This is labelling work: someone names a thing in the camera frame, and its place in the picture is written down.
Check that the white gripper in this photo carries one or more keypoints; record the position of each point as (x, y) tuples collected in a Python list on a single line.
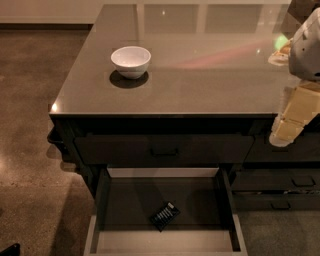
[(306, 53)]

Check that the dark rxbar blueberry wrapper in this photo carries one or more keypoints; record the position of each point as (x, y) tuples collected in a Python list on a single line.
[(164, 216)]

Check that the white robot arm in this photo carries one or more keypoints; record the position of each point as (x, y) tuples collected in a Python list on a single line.
[(304, 57)]

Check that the top right drawer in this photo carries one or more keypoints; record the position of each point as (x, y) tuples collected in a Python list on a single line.
[(306, 148)]

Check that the middle right drawer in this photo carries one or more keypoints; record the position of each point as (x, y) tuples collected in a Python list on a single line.
[(276, 179)]

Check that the closed top left drawer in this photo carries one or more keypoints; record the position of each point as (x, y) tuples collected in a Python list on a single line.
[(163, 150)]

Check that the bottom right drawer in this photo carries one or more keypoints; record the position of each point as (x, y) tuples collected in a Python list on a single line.
[(277, 202)]

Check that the dark box on counter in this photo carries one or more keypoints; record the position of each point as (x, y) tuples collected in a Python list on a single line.
[(300, 10)]

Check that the dark counter cabinet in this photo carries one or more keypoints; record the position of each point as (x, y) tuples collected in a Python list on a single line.
[(209, 75)]

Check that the open middle drawer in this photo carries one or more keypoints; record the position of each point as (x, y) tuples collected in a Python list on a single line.
[(206, 226)]

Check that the white ceramic bowl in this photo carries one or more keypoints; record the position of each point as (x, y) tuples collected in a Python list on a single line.
[(131, 61)]

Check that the black object floor corner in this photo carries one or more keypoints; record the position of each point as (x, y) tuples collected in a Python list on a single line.
[(13, 250)]

